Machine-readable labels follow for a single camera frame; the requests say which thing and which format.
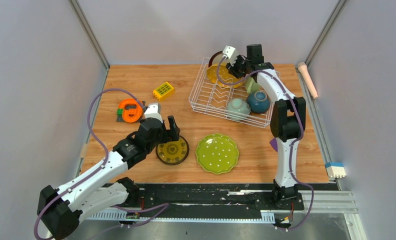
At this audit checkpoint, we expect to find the orange toy on grey base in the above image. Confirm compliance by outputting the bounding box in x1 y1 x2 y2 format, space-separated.
116 98 144 123

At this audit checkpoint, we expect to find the yellow patterned black-rimmed plate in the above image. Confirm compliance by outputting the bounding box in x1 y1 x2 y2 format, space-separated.
155 135 190 166

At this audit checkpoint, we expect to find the yellow dotted plate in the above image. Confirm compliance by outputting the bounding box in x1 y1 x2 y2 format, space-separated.
206 63 244 89

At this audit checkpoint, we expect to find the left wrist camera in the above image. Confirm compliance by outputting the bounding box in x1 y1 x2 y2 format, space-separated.
144 103 163 123

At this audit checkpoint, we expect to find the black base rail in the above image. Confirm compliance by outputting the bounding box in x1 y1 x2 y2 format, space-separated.
121 183 305 220

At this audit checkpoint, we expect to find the light green mug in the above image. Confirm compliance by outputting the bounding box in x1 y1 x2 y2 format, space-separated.
244 77 261 94

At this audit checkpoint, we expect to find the purple metronome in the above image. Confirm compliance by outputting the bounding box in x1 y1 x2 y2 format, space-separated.
269 137 278 153

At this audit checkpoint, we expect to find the yellow toy brick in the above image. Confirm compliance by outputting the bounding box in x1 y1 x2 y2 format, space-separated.
152 81 175 101

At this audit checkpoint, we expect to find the white wire dish rack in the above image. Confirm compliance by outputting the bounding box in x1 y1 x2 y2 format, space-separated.
188 57 274 128

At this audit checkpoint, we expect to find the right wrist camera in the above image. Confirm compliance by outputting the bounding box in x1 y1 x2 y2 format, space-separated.
222 45 239 65

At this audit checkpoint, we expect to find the green dotted plate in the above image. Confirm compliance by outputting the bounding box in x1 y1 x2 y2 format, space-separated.
195 133 240 175

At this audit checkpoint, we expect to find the beige cylinder handle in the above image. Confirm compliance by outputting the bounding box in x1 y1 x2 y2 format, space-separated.
297 62 319 99

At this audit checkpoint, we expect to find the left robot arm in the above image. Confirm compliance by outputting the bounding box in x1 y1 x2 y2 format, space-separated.
37 115 181 240

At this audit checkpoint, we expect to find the light teal bowl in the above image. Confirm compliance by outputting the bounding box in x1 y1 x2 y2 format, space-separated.
226 97 251 121

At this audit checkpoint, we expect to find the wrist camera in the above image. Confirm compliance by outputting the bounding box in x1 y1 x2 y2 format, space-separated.
144 103 163 123
222 45 239 65

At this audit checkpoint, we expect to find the brown-rimmed white plate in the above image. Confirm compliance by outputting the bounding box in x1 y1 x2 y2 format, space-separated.
208 51 229 67

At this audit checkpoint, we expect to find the blue and white toy brick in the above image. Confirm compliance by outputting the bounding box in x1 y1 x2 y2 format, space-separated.
324 162 347 179

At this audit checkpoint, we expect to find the dark blue bowl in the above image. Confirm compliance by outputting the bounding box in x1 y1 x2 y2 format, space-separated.
246 90 271 114

